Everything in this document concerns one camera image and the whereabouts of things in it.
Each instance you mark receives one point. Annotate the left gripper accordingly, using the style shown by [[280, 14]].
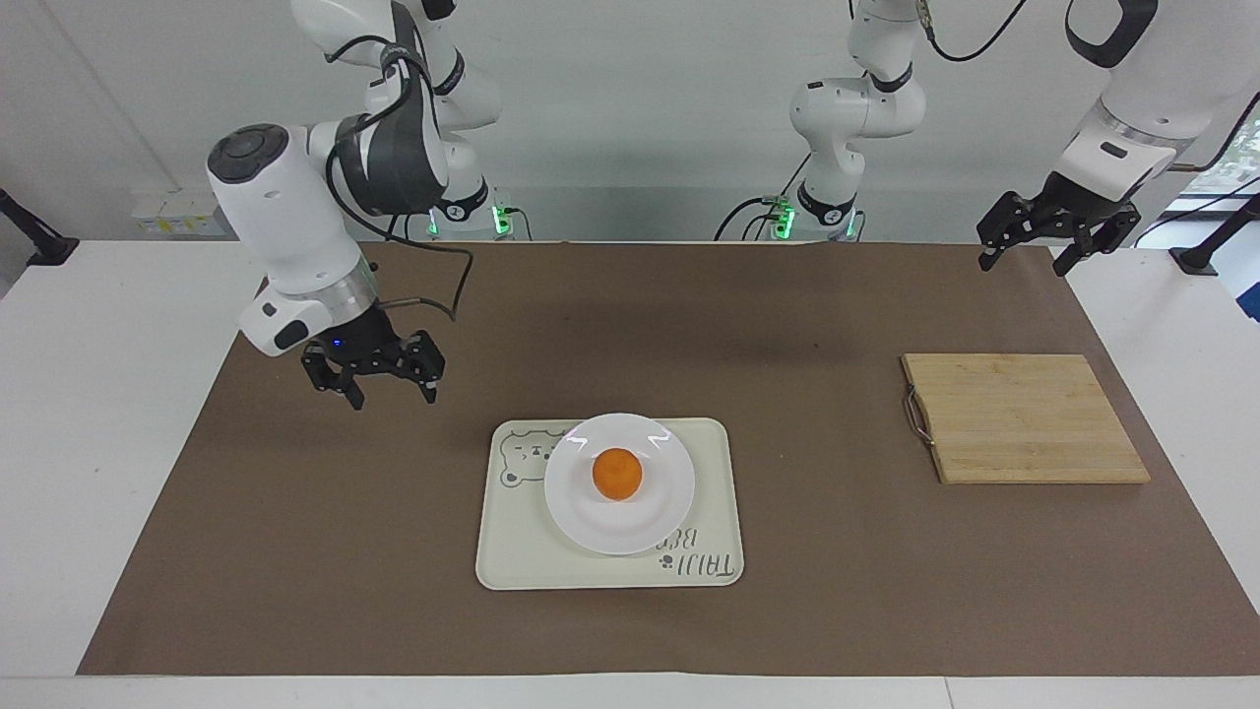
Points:
[[1081, 205]]

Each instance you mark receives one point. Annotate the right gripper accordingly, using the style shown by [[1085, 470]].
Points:
[[362, 338]]

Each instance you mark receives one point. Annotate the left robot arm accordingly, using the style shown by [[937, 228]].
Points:
[[856, 108]]

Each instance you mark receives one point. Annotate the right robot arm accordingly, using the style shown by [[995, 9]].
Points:
[[285, 217]]

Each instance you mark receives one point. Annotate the orange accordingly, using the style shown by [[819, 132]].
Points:
[[617, 474]]

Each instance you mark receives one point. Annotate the white round plate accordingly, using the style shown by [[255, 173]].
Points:
[[610, 527]]

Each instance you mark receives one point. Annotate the black stand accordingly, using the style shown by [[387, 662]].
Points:
[[1216, 244], [39, 241]]

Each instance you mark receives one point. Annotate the wooden cutting board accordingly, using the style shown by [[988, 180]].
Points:
[[1024, 418]]

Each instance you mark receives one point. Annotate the cream tray with bear print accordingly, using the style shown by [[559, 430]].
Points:
[[517, 551]]

